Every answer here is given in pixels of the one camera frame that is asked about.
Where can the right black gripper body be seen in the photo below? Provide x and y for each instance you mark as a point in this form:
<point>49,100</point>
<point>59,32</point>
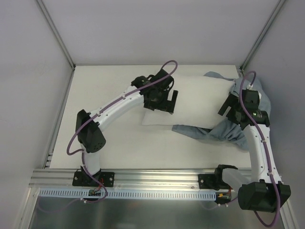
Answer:
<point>227,105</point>

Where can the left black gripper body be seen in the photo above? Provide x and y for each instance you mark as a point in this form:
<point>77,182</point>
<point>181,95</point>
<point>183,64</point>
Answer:
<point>169,102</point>

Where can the white pillow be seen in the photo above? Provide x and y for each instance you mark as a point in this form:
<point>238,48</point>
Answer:
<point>198,101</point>

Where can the grey-blue pillowcase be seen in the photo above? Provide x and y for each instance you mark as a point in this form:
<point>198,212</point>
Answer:
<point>227,130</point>

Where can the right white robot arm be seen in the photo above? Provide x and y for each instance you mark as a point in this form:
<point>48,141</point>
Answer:
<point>265,191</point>

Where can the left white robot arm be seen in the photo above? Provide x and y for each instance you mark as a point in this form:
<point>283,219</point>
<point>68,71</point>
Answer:
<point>90,125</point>

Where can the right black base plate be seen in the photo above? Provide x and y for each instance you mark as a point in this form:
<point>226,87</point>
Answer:
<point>211,181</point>

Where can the white slotted cable duct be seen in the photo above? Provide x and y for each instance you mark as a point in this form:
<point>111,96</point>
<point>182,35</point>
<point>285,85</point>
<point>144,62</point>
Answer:
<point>128,194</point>

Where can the aluminium mounting rail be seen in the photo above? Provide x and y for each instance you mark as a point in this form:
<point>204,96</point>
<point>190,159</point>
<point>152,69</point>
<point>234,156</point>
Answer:
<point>125,179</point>

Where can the left aluminium frame post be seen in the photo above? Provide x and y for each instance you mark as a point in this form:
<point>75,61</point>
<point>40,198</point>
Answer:
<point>48,18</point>

